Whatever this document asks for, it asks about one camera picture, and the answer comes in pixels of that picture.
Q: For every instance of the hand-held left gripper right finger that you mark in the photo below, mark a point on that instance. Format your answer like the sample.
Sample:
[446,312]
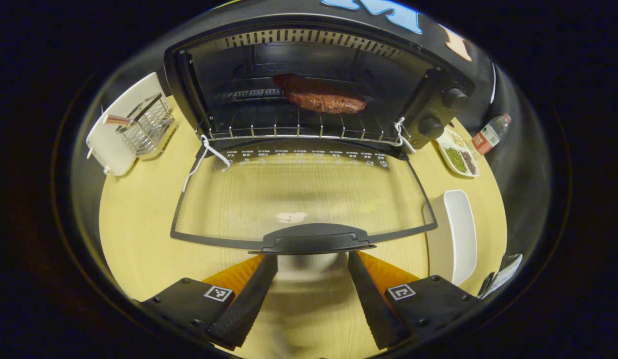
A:
[374,309]

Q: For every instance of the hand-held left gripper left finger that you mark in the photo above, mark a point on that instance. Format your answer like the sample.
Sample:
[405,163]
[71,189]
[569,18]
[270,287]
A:
[239,314]

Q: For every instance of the black electric oven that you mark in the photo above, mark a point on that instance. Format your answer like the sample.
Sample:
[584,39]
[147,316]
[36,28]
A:
[309,239]

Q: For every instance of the reddish brown meat piece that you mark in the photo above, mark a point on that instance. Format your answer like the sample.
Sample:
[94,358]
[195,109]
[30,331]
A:
[319,97]

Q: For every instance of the black oven knob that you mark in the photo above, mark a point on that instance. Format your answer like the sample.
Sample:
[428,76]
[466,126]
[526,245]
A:
[431,127]
[454,98]

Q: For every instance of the white rectangular tray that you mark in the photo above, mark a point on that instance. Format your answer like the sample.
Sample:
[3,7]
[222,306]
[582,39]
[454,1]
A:
[461,234]

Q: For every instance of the white divided tray with beans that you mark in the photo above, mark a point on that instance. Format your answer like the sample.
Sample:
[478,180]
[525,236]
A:
[458,159]

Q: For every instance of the clear plastic bottle red label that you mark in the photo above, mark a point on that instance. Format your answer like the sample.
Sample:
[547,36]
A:
[488,134]

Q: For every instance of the white toaster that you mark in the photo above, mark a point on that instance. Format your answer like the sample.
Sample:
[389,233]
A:
[107,149]

